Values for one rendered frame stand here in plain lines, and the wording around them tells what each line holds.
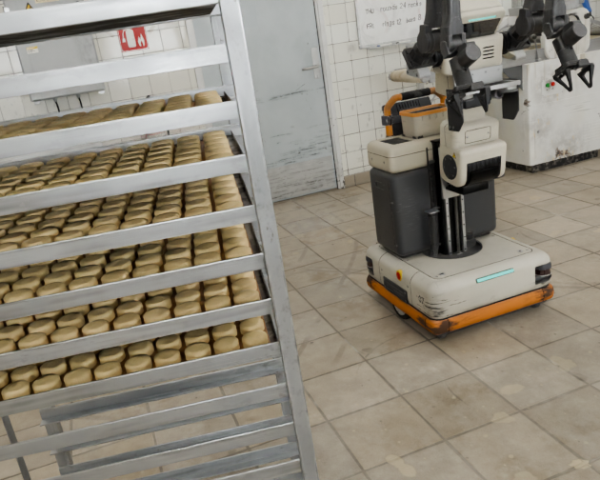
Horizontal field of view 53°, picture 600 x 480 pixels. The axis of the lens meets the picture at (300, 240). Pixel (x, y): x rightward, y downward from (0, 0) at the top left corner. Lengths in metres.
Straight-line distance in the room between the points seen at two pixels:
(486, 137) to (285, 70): 2.75
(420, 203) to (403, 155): 0.24
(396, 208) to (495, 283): 0.53
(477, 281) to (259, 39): 3.01
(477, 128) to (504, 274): 0.64
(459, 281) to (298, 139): 2.82
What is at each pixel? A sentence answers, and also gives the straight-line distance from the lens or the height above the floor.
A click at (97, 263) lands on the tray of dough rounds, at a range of 1.26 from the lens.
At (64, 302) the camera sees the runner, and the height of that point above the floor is 0.96.
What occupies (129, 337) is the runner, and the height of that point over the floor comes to 0.87.
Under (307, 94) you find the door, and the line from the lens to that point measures 5.14.
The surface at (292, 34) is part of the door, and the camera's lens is 5.10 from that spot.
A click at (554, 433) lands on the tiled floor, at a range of 2.21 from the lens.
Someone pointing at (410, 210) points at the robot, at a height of 0.51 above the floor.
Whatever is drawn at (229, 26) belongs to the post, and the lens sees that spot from 0.99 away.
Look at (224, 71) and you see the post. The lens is 1.44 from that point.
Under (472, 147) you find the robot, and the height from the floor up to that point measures 0.80.
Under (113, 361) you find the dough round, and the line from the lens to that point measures 1.25.
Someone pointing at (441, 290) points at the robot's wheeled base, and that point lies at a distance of 2.57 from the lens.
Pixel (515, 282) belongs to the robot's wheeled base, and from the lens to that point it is 2.78.
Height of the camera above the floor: 1.34
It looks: 19 degrees down
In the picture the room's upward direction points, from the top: 9 degrees counter-clockwise
